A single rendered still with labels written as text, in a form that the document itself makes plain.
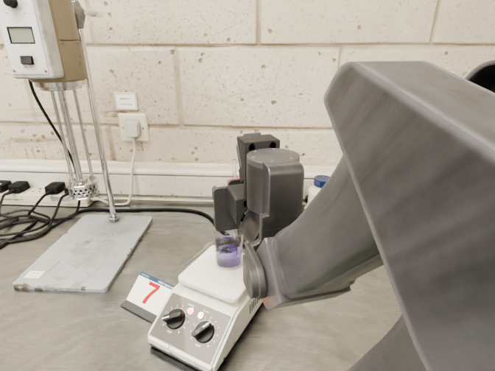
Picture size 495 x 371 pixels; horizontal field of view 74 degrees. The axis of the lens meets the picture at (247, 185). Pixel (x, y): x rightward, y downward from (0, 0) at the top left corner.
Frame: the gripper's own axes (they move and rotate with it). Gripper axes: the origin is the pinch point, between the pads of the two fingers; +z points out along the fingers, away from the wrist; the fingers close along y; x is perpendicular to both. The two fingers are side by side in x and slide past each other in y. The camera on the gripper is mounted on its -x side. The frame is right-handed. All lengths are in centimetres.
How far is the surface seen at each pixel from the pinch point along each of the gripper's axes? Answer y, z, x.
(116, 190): 25, 54, 20
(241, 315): 1.3, -8.3, 19.8
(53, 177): 43, 61, 16
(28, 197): 50, 57, 20
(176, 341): 12.0, -8.7, 21.6
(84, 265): 29.6, 19.5, 23.1
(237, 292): 1.6, -7.0, 16.1
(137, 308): 18.3, 3.7, 24.2
